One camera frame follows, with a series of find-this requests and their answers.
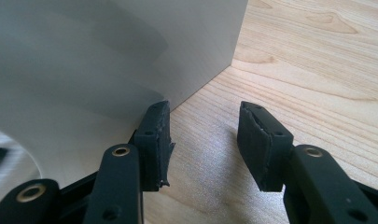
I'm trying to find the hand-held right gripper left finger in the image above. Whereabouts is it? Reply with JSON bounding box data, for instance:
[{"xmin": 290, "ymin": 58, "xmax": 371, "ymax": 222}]
[{"xmin": 83, "ymin": 100, "xmax": 175, "ymax": 224}]

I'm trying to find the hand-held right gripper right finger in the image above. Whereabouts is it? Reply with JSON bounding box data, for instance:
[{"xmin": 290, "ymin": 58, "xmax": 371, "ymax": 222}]
[{"xmin": 237, "ymin": 101, "xmax": 378, "ymax": 224}]

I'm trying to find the expandable grey metal bookend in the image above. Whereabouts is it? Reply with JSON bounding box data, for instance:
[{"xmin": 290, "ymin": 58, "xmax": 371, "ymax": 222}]
[{"xmin": 0, "ymin": 0, "xmax": 249, "ymax": 190}]

